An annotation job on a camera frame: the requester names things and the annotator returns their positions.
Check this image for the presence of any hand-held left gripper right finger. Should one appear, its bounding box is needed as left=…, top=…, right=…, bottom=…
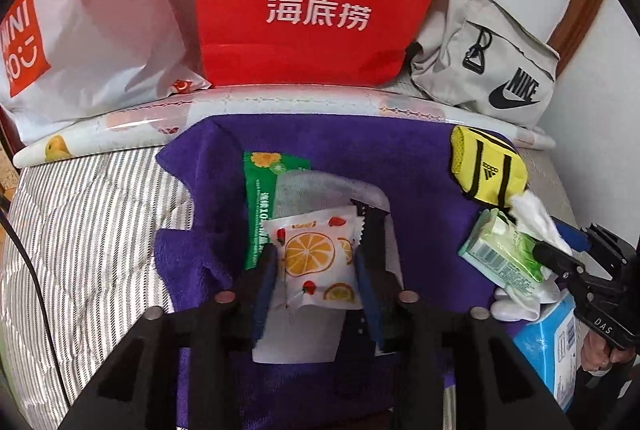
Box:
left=352, top=250, right=576, bottom=430

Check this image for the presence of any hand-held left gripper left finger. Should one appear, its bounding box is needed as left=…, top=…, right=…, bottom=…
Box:
left=60, top=243, right=281, bottom=430

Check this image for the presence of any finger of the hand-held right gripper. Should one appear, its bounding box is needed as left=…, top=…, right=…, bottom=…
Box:
left=551, top=217, right=591, bottom=255
left=531, top=241, right=587, bottom=277

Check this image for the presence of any white cloth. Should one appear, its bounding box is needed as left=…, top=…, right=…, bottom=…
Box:
left=492, top=193, right=573, bottom=323

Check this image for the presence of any orange slice print packet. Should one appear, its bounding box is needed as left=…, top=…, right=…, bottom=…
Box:
left=262, top=205, right=371, bottom=311

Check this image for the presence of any green tissue packet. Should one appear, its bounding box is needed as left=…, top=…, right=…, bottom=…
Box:
left=459, top=209, right=546, bottom=288

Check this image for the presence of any black sachet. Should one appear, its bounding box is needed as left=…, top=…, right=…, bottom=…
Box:
left=349, top=197, right=396, bottom=356

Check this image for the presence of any blue tissue pack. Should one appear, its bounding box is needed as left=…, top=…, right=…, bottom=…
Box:
left=512, top=293, right=581, bottom=413

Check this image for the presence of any green fruit print packet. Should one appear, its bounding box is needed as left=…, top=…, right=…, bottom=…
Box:
left=242, top=151, right=313, bottom=271

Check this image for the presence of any white packet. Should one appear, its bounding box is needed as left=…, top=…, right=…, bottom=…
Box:
left=252, top=170, right=403, bottom=363

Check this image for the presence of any yellow mesh pouch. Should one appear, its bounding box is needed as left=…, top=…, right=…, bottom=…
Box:
left=450, top=126, right=528, bottom=211

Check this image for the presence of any person's right hand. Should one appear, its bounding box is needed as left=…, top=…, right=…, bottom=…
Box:
left=580, top=329, right=619, bottom=375

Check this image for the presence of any purple towel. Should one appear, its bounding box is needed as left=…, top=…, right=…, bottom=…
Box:
left=154, top=113, right=541, bottom=430

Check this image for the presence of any striped mattress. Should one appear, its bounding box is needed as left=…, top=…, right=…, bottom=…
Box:
left=0, top=137, right=586, bottom=430

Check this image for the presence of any grey waist bag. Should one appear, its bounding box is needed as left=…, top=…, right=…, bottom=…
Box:
left=407, top=0, right=561, bottom=128

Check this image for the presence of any printed paper roll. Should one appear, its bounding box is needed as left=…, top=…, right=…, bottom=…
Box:
left=12, top=83, right=557, bottom=168

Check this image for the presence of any white plastic shopping bag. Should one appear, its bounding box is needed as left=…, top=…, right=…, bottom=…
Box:
left=0, top=0, right=213, bottom=143

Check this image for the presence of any black cable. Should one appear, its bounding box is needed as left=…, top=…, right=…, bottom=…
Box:
left=0, top=197, right=76, bottom=411

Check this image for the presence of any wooden door frame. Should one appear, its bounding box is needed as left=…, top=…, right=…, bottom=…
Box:
left=545, top=0, right=608, bottom=61

